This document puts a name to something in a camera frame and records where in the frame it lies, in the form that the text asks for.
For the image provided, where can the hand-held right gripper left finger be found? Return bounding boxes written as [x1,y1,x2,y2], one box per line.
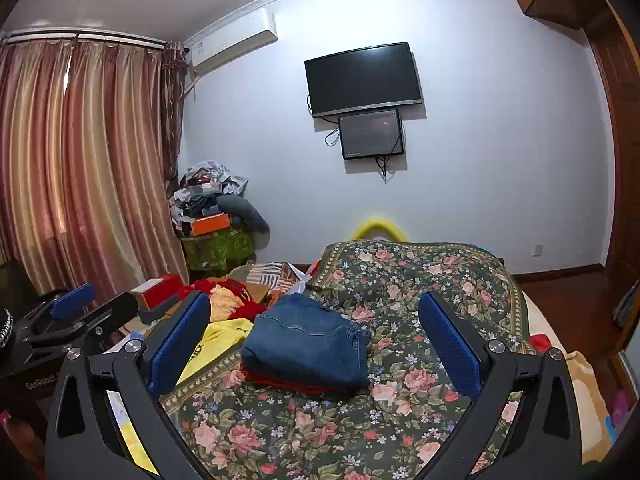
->
[45,290,213,480]

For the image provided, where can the pink cloth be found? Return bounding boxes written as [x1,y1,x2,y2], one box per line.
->
[611,389,632,427]

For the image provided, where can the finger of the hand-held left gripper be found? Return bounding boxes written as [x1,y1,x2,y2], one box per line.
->
[27,291,139,347]
[22,283,97,332]

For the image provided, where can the grey cloth bag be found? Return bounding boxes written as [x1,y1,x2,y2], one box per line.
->
[612,280,640,329]

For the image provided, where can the black wall television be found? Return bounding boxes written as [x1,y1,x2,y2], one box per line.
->
[304,41,423,119]

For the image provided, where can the white curtain rail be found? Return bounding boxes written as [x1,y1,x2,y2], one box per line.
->
[0,27,168,52]

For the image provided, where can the small black monitor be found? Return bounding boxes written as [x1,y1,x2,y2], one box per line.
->
[337,108,405,161]

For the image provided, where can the green cloth covered table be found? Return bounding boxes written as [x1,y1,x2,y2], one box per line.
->
[180,227,257,273]

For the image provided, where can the patterned cloth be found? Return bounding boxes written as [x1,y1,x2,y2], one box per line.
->
[247,260,321,306]

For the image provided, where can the red folded garment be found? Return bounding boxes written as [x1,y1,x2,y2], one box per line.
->
[241,367,351,397]

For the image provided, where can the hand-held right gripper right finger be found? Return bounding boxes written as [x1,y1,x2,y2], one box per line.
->
[417,291,583,480]

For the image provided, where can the pink striped curtain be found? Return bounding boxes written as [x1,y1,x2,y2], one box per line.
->
[0,37,191,311]

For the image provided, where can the white air conditioner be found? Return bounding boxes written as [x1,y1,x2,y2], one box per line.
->
[182,8,278,73]

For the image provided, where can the red and white box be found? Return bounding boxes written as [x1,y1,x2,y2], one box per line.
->
[131,273,182,311]

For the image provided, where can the yellow curved tube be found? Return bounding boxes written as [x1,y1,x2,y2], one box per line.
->
[352,217,409,244]

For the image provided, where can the grey garment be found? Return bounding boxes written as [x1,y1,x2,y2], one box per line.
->
[215,194,271,235]

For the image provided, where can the pile of clutter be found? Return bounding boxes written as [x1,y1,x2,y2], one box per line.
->
[170,160,251,226]

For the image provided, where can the orange box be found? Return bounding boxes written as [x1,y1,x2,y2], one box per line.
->
[190,212,232,237]

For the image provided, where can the beige plush blanket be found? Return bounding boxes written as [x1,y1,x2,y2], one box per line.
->
[565,350,617,461]

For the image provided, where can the blue denim shirt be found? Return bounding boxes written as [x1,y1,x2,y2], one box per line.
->
[240,292,373,401]

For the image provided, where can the cream bed sheet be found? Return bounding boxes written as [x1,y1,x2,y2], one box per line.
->
[520,290,563,348]

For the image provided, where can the dark floral blanket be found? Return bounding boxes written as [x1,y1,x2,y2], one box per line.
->
[160,240,541,480]

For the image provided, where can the red and yellow garment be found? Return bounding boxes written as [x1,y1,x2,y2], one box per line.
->
[175,277,268,323]

